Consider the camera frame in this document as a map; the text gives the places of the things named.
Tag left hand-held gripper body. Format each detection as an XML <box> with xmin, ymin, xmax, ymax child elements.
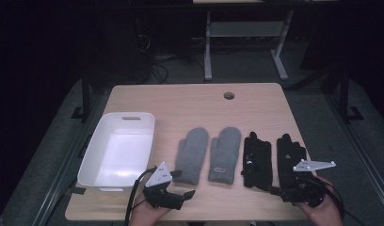
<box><xmin>142</xmin><ymin>161</ymin><xmax>185</xmax><ymax>211</ymax></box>

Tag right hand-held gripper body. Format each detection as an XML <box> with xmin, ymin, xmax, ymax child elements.
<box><xmin>279</xmin><ymin>159</ymin><xmax>337</xmax><ymax>208</ymax></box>

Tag black glove with triangle mark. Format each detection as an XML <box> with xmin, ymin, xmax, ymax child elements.
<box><xmin>276</xmin><ymin>133</ymin><xmax>312</xmax><ymax>191</ymax></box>

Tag plain grey mitten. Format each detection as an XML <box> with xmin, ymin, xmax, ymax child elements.
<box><xmin>173</xmin><ymin>126</ymin><xmax>210</xmax><ymax>186</ymax></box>

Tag white plastic bin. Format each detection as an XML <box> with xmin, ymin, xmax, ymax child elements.
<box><xmin>76</xmin><ymin>111</ymin><xmax>156</xmax><ymax>193</ymax></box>

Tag grey mitten with label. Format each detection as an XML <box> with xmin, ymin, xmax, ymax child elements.
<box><xmin>207</xmin><ymin>126</ymin><xmax>243</xmax><ymax>186</ymax></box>

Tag person's left hand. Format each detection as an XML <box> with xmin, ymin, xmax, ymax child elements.
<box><xmin>129</xmin><ymin>192</ymin><xmax>171</xmax><ymax>226</ymax></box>

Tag person's right hand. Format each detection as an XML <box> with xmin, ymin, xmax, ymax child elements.
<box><xmin>295</xmin><ymin>175</ymin><xmax>344</xmax><ymax>226</ymax></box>

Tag grey tape piece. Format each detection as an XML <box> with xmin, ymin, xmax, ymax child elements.
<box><xmin>69</xmin><ymin>186</ymin><xmax>87</xmax><ymax>196</ymax></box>

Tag right hand-held gripper cable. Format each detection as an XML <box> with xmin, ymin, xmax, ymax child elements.
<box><xmin>318</xmin><ymin>178</ymin><xmax>367</xmax><ymax>226</ymax></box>

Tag black stand post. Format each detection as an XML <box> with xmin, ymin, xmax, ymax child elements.
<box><xmin>338</xmin><ymin>66</ymin><xmax>365</xmax><ymax>122</ymax></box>
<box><xmin>71</xmin><ymin>73</ymin><xmax>91</xmax><ymax>122</ymax></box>

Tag black floor cables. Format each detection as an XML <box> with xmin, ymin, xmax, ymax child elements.
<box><xmin>136</xmin><ymin>33</ymin><xmax>207</xmax><ymax>85</ymax></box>

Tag white metal frame desk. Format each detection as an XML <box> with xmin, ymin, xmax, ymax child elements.
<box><xmin>192</xmin><ymin>0</ymin><xmax>339</xmax><ymax>82</ymax></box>

